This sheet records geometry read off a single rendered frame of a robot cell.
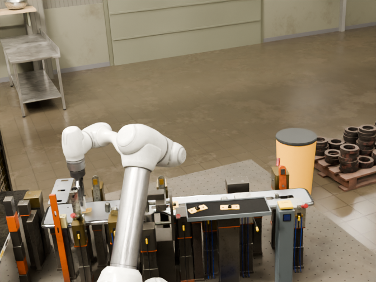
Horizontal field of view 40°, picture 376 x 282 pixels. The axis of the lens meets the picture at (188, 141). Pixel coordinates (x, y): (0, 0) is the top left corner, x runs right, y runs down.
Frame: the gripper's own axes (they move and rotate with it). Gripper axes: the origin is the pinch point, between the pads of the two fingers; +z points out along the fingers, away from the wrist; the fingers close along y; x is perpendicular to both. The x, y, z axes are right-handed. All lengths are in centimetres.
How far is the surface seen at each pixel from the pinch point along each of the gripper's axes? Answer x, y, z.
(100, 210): -8.5, 1.4, 5.0
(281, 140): -142, 171, 50
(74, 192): -0.7, -17.3, -16.5
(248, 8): -217, 774, 40
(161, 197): -40.6, -20.8, -12.1
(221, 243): -66, -37, 4
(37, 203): 24.9, 8.9, 2.8
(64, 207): 10.9, 6.6, 5.0
